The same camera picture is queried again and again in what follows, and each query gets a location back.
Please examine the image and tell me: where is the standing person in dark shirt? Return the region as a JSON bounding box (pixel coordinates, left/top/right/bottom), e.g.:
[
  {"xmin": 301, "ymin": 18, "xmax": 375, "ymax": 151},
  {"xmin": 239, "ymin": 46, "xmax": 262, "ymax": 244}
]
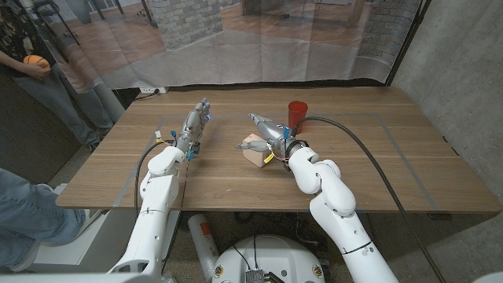
[{"xmin": 0, "ymin": 0, "xmax": 116, "ymax": 153}]

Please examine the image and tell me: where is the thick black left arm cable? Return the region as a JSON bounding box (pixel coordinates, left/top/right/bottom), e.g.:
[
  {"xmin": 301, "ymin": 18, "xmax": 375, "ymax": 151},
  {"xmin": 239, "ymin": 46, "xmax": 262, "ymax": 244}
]
[{"xmin": 134, "ymin": 140, "xmax": 177, "ymax": 219}]

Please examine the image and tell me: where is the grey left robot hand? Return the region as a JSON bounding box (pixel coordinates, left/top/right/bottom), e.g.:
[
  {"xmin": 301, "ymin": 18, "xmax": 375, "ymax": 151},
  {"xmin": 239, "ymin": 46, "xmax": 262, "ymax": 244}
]
[{"xmin": 174, "ymin": 98, "xmax": 211, "ymax": 158}]

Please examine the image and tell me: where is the dark cabinet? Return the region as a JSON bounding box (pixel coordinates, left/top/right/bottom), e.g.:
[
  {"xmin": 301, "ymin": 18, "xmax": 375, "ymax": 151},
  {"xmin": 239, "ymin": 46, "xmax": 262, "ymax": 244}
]
[{"xmin": 0, "ymin": 74, "xmax": 83, "ymax": 186}]

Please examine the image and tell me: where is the small orange ball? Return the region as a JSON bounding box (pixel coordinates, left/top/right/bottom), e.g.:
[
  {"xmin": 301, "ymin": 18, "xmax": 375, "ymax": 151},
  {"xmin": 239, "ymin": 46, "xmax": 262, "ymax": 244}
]
[{"xmin": 22, "ymin": 54, "xmax": 51, "ymax": 71}]

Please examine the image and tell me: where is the red plastic cup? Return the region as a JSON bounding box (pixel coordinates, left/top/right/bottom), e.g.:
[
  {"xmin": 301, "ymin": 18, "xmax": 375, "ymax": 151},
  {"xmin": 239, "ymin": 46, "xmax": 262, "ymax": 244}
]
[{"xmin": 288, "ymin": 100, "xmax": 309, "ymax": 134}]

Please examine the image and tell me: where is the white cylinder with orange label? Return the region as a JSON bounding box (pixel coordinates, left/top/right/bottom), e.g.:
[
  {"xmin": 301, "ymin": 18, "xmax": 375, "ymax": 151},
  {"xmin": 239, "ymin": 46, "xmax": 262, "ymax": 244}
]
[{"xmin": 187, "ymin": 213, "xmax": 220, "ymax": 282}]

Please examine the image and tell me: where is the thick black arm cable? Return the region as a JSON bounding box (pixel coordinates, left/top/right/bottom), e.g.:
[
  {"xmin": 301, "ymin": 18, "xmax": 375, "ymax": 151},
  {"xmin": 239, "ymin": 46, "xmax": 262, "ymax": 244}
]
[
  {"xmin": 290, "ymin": 116, "xmax": 448, "ymax": 283},
  {"xmin": 134, "ymin": 140, "xmax": 177, "ymax": 219}
]

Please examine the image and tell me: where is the black backdrop stand pole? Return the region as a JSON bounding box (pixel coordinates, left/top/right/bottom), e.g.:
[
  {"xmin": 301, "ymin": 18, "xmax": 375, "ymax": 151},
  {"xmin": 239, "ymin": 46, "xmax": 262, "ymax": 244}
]
[{"xmin": 384, "ymin": 0, "xmax": 432, "ymax": 86}]

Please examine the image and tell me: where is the printed room backdrop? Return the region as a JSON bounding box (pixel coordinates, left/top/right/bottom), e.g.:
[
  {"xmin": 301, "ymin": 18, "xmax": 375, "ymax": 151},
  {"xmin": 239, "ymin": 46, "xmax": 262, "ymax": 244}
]
[{"xmin": 23, "ymin": 0, "xmax": 424, "ymax": 90}]

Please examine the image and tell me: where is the seated person in blue jeans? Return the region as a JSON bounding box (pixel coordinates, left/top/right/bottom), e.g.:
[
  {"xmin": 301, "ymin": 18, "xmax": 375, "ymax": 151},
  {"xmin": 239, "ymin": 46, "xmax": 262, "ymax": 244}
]
[{"xmin": 0, "ymin": 168, "xmax": 87, "ymax": 272}]

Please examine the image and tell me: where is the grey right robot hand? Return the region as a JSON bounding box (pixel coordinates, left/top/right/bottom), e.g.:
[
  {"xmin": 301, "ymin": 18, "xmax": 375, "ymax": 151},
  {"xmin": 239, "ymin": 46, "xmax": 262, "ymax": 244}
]
[{"xmin": 235, "ymin": 112, "xmax": 308, "ymax": 159}]

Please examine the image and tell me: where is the pale pink jewelry box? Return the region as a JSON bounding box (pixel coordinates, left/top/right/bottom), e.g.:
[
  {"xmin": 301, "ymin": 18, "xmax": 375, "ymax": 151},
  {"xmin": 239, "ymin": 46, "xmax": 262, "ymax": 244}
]
[{"xmin": 242, "ymin": 133, "xmax": 272, "ymax": 169}]

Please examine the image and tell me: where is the white robot torso base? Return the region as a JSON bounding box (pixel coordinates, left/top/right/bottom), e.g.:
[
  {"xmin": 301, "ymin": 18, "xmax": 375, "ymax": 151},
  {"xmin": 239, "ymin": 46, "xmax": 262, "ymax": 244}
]
[{"xmin": 211, "ymin": 234, "xmax": 326, "ymax": 283}]

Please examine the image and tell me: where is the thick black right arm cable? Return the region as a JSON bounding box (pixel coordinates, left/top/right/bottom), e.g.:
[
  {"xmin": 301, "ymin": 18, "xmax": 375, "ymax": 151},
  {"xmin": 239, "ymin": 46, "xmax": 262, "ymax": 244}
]
[{"xmin": 290, "ymin": 116, "xmax": 448, "ymax": 283}]

